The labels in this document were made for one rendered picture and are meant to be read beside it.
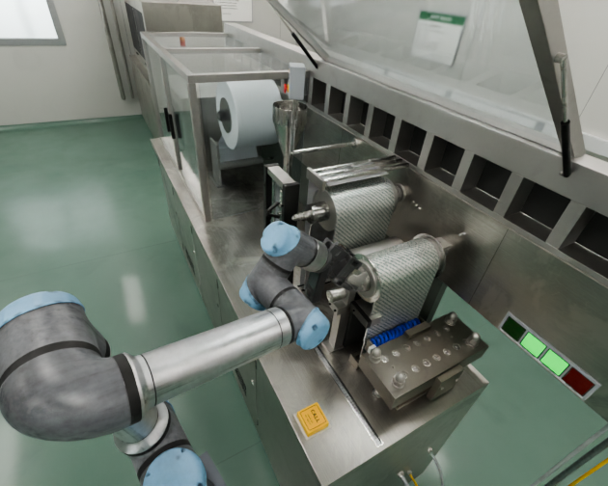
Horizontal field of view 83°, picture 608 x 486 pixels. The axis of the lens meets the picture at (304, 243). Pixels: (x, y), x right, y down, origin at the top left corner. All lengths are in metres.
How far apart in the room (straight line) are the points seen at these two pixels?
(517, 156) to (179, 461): 1.04
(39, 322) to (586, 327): 1.09
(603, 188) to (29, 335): 1.05
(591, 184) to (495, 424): 1.75
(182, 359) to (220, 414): 1.62
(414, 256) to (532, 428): 1.69
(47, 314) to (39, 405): 0.13
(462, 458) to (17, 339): 2.07
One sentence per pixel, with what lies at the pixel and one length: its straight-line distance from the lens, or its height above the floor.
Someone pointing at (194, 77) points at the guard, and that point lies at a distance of 1.57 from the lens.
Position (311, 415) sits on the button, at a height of 0.92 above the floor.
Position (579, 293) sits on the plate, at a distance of 1.04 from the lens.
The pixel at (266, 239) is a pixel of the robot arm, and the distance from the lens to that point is 0.72.
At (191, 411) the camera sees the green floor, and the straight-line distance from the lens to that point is 2.20.
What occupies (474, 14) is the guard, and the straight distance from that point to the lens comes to 0.76.
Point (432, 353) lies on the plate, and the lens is 1.20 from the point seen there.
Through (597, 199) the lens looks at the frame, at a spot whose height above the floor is 1.60.
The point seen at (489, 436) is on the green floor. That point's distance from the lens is 2.41.
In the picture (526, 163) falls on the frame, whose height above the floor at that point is 1.61.
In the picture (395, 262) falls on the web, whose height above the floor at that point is 1.31.
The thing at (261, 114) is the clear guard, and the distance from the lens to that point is 1.72.
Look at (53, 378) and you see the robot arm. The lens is 0.53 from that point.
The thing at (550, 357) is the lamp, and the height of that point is 1.19.
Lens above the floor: 1.93
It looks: 37 degrees down
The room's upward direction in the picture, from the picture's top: 5 degrees clockwise
